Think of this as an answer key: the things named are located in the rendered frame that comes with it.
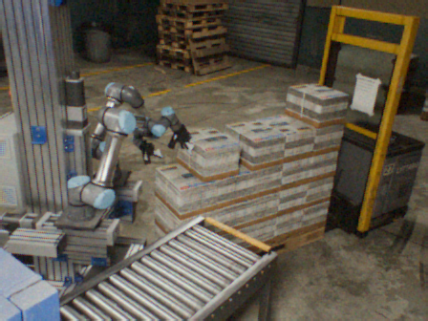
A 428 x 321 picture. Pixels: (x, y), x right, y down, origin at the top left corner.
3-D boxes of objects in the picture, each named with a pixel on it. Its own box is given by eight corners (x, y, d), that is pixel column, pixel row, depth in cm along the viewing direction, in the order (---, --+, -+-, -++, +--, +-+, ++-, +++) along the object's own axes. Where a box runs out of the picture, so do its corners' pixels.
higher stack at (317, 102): (268, 224, 405) (287, 86, 352) (293, 217, 421) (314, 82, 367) (298, 247, 377) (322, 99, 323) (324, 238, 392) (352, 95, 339)
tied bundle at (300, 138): (251, 146, 356) (254, 118, 346) (280, 140, 371) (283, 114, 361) (283, 164, 327) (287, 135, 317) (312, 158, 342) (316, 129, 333)
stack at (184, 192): (153, 264, 345) (153, 166, 311) (269, 224, 406) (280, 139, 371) (177, 294, 316) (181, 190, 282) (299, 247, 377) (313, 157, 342)
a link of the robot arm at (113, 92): (93, 157, 286) (125, 81, 297) (74, 151, 293) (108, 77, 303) (103, 162, 297) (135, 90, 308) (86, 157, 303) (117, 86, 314)
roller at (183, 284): (145, 260, 229) (145, 252, 227) (218, 305, 204) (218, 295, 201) (139, 265, 226) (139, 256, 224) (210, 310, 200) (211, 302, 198)
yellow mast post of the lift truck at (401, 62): (353, 226, 394) (402, 15, 321) (360, 224, 398) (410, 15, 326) (361, 232, 387) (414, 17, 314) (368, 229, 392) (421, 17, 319)
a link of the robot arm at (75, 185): (80, 192, 256) (78, 170, 250) (98, 199, 250) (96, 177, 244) (63, 201, 246) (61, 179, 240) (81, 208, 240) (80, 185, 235)
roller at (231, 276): (172, 245, 243) (173, 236, 242) (242, 284, 218) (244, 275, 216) (165, 247, 239) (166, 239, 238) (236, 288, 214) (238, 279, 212)
